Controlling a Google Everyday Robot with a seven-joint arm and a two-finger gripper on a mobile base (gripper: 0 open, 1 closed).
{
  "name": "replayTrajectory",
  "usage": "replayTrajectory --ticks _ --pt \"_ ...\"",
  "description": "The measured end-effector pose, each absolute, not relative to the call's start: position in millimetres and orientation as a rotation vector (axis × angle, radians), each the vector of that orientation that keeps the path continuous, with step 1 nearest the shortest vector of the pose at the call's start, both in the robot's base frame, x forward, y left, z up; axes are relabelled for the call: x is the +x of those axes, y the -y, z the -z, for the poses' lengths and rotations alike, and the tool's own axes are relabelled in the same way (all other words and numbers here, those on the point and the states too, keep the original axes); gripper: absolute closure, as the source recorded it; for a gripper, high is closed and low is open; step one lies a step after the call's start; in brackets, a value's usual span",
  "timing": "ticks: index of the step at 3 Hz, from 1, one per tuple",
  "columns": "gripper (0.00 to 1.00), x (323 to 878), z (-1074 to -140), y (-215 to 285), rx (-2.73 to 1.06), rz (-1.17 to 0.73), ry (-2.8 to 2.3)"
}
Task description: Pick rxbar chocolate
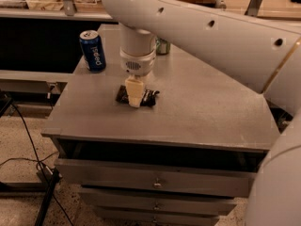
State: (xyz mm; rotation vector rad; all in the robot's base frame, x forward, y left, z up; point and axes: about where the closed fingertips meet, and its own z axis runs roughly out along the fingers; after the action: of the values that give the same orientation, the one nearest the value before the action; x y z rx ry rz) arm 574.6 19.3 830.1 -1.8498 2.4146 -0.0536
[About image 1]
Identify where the grey metal shelf rail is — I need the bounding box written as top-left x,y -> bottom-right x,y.
0,0 -> 301,24

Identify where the dark chocolate rxbar wrapper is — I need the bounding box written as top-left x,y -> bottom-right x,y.
116,85 -> 159,107

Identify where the bottom grey drawer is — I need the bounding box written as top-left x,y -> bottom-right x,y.
94,207 -> 219,226

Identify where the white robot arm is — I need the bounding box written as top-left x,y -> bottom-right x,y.
103,0 -> 301,226

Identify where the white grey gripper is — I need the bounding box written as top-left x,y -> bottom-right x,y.
119,50 -> 156,108

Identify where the middle grey drawer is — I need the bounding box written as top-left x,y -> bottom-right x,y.
79,187 -> 236,216

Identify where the green soda can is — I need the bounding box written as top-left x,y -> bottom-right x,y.
156,38 -> 170,56

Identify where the grey drawer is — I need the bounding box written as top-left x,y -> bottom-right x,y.
94,207 -> 219,226
79,187 -> 236,216
55,158 -> 256,198

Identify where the grey side bench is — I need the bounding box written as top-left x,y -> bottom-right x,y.
0,70 -> 71,94

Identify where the grey drawer cabinet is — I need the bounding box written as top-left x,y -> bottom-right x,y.
40,24 -> 281,226

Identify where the top grey drawer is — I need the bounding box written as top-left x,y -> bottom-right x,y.
55,158 -> 256,198

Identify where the black stand leg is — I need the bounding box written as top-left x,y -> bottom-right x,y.
35,169 -> 59,226

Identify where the black floor cable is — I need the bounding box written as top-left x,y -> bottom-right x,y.
0,102 -> 76,226

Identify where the blue pepsi can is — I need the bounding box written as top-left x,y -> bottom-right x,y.
79,30 -> 106,73

